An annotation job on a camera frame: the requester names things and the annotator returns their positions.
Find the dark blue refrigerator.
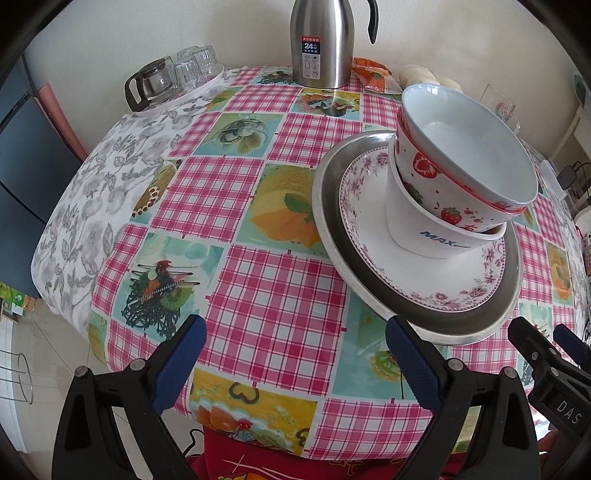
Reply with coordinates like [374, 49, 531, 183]
[0, 58, 81, 298]

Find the black power adapter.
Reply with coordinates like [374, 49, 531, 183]
[557, 165, 581, 190]

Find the strawberry pattern ceramic bowl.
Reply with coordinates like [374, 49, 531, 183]
[392, 108, 526, 233]

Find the red chair cushion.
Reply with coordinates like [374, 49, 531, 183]
[189, 425, 463, 480]

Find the plain white bowl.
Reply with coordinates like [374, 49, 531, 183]
[386, 133, 507, 259]

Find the round stainless steel plate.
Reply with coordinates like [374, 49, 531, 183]
[311, 130, 523, 345]

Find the clear glass mug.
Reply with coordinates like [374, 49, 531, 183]
[479, 84, 521, 135]

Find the pink floral round plate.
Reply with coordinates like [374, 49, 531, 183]
[339, 147, 505, 312]

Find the orange snack packet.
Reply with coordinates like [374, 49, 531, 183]
[352, 57, 403, 95]

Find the checkered fruit pattern tablecloth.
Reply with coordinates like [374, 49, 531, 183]
[31, 67, 430, 461]

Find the bag of white buns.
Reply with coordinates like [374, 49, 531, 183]
[399, 64, 463, 92]

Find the light blue bowl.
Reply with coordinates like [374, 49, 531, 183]
[402, 84, 538, 210]

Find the white power strip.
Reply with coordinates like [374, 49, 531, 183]
[539, 160, 567, 201]

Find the glass teapot black handle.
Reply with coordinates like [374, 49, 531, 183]
[124, 56, 179, 112]

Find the stainless steel thermos jug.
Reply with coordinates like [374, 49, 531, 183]
[290, 0, 356, 89]

